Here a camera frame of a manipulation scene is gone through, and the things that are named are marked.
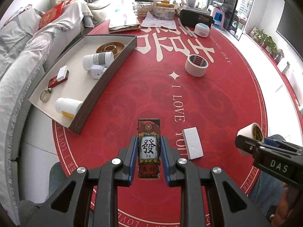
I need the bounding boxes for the beige armchair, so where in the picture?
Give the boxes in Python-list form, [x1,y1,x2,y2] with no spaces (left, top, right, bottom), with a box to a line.
[49,0,112,23]

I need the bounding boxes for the potted plants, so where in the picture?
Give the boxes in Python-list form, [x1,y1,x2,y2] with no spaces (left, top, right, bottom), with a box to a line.
[250,27,284,64]

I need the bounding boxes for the grey cardboard box tray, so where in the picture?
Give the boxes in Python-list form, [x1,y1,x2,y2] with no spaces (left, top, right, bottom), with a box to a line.
[29,34,137,134]

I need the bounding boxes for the black radio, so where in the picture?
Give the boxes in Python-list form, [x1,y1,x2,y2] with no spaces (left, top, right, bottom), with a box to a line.
[179,9,214,28]

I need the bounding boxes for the grey fabric sofa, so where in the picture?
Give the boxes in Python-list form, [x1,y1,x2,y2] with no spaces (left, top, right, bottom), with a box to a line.
[1,0,92,226]

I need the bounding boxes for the white foam block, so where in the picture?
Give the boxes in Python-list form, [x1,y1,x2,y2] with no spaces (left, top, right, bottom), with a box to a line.
[182,127,204,160]

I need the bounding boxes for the white power adapter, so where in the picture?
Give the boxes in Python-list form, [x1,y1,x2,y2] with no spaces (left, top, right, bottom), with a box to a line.
[90,65,107,79]

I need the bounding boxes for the white bottle yellow label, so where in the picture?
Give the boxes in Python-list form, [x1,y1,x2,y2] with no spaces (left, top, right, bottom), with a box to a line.
[55,97,83,118]

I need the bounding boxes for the red card box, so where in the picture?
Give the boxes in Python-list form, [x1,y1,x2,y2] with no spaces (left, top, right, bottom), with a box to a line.
[47,70,69,88]

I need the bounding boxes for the clear jar of biscuits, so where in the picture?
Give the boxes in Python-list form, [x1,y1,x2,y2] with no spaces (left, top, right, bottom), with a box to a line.
[137,5,154,18]

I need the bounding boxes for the white teal round container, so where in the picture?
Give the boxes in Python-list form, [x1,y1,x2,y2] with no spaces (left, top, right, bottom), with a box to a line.
[194,23,210,38]

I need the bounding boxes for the red cushion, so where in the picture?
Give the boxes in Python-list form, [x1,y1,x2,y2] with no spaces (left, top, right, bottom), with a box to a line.
[38,0,76,30]

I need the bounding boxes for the round red rug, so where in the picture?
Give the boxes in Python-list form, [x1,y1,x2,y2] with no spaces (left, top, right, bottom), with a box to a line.
[52,29,267,194]

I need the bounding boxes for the grey card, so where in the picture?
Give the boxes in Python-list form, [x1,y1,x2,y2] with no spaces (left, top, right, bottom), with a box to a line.
[56,65,69,82]

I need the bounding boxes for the brown round tape disc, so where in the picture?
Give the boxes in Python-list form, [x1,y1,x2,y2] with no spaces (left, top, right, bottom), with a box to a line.
[96,42,125,58]

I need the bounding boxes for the white pill bottle grey label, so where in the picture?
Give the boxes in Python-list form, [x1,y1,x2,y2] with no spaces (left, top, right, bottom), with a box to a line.
[82,52,114,71]

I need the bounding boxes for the white paper sheet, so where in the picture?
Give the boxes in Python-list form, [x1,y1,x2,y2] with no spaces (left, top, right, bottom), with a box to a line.
[141,11,177,30]

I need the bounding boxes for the white tape roll striped core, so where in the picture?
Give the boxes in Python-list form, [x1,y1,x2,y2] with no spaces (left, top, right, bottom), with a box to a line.
[185,54,209,77]

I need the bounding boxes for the mahjong pattern card box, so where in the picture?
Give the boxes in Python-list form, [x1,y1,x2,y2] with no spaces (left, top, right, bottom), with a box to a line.
[138,119,161,179]

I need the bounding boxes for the pink stool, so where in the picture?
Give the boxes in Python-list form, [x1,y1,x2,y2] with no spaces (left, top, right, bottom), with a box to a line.
[208,5,225,30]

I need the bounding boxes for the tape roll yellow core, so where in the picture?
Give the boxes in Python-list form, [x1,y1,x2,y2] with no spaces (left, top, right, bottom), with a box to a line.
[235,122,264,156]

